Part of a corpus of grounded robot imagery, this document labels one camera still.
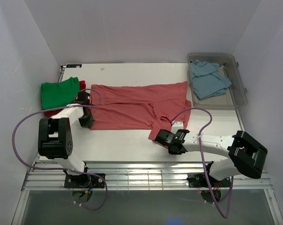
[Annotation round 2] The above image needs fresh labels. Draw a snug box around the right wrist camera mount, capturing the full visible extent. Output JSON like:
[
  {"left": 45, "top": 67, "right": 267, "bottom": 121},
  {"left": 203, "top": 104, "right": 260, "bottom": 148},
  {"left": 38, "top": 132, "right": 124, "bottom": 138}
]
[{"left": 171, "top": 121, "right": 184, "bottom": 134}]

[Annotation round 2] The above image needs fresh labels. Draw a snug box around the folded green t shirt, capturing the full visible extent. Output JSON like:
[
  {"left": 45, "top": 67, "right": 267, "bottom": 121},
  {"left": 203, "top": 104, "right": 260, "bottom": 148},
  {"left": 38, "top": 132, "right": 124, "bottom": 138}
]
[{"left": 41, "top": 77, "right": 80, "bottom": 110}]

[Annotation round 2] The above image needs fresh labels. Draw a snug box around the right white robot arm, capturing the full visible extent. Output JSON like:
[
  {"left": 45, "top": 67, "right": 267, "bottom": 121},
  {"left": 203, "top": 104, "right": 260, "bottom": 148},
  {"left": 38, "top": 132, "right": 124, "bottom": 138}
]
[{"left": 155, "top": 129, "right": 268, "bottom": 187}]

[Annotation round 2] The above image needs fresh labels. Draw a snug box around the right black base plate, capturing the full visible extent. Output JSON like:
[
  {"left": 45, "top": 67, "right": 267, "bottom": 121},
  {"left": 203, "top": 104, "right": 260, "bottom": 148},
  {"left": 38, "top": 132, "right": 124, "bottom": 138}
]
[{"left": 186, "top": 173, "right": 231, "bottom": 188}]

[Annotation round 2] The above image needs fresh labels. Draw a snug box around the blue label sticker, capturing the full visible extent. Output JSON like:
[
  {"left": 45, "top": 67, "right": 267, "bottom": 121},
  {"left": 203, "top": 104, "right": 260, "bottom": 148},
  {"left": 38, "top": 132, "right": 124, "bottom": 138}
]
[{"left": 66, "top": 64, "right": 82, "bottom": 68}]

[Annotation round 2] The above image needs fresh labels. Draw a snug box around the blue t shirt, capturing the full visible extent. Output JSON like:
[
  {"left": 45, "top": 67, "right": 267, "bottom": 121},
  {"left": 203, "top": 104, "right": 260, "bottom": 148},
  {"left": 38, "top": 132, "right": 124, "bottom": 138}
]
[{"left": 190, "top": 60, "right": 232, "bottom": 100}]

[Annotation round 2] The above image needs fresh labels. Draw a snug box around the aluminium table frame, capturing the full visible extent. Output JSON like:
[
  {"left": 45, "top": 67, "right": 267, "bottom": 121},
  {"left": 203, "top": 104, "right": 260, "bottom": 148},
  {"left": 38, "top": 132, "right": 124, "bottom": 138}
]
[{"left": 22, "top": 63, "right": 283, "bottom": 225}]

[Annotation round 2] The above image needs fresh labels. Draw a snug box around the clear plastic bin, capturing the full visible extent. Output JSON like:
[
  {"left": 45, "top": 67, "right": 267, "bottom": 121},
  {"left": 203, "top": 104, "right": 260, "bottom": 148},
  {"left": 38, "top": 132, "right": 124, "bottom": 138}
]
[{"left": 187, "top": 52, "right": 247, "bottom": 110}]

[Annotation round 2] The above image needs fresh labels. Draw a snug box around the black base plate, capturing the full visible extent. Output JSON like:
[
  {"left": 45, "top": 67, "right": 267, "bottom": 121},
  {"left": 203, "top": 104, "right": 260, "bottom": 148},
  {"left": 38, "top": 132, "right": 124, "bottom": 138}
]
[
  {"left": 64, "top": 173, "right": 106, "bottom": 189},
  {"left": 186, "top": 173, "right": 231, "bottom": 188}
]

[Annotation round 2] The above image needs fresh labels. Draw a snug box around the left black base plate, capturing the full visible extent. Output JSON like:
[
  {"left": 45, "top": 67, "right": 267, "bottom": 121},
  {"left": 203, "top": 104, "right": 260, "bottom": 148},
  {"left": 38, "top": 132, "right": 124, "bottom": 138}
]
[{"left": 64, "top": 173, "right": 106, "bottom": 189}]

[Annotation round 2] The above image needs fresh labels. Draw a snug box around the folded red t shirt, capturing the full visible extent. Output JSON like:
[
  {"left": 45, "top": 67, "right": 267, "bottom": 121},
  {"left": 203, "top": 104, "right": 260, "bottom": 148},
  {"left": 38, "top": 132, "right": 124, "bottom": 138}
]
[{"left": 44, "top": 80, "right": 87, "bottom": 118}]

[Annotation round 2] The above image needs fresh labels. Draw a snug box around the salmon pink t shirt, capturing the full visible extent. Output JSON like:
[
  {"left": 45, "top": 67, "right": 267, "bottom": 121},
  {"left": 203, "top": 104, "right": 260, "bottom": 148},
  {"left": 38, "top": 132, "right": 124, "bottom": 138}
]
[{"left": 91, "top": 82, "right": 192, "bottom": 140}]

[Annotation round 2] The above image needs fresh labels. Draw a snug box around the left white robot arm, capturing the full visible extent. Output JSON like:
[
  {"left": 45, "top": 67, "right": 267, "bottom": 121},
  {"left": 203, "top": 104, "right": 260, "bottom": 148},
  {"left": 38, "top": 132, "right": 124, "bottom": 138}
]
[{"left": 38, "top": 92, "right": 95, "bottom": 188}]

